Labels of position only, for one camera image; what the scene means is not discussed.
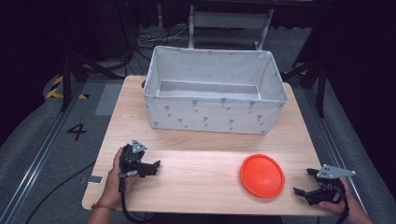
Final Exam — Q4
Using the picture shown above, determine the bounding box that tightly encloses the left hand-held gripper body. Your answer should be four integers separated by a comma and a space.
119, 139, 157, 193

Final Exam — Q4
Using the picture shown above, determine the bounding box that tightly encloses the grey metal frame stand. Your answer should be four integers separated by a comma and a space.
187, 4, 276, 51

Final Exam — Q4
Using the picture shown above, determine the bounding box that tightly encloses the aluminium floor rail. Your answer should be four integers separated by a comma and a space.
0, 81, 87, 224
303, 88, 368, 216

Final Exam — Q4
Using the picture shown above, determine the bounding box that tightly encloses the small silver label tag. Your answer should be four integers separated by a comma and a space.
86, 175, 105, 185

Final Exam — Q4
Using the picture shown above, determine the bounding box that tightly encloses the white fabric storage box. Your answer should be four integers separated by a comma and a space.
143, 45, 290, 135

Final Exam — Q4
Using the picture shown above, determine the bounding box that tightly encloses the red round plastic plate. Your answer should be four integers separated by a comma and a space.
239, 153, 286, 200

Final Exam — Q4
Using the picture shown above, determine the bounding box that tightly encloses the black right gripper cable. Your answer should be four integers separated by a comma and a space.
335, 189, 351, 224

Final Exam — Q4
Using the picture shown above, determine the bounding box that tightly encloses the bundle of floor cables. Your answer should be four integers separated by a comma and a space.
132, 23, 191, 68

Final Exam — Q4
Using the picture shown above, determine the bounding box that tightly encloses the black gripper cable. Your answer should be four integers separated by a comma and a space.
119, 176, 150, 224
335, 189, 351, 224

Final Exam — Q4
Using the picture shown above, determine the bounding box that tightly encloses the thin black floor cable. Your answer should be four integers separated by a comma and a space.
23, 160, 97, 224

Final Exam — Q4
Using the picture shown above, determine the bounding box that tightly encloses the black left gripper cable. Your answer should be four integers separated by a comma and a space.
119, 176, 150, 224

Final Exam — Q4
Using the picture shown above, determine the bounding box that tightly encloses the red string bracelet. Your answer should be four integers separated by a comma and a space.
91, 203, 116, 212

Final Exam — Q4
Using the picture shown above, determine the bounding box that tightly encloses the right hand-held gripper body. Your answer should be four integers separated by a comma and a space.
305, 163, 357, 206

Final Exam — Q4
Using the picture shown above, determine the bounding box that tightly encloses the person's right hand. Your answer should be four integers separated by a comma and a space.
317, 177, 366, 219

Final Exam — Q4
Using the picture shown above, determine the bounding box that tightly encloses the black tripod stand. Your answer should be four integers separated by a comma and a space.
59, 50, 127, 112
282, 57, 330, 119

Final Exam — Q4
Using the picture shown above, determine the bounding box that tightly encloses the person's left hand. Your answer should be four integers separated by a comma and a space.
98, 147, 138, 207

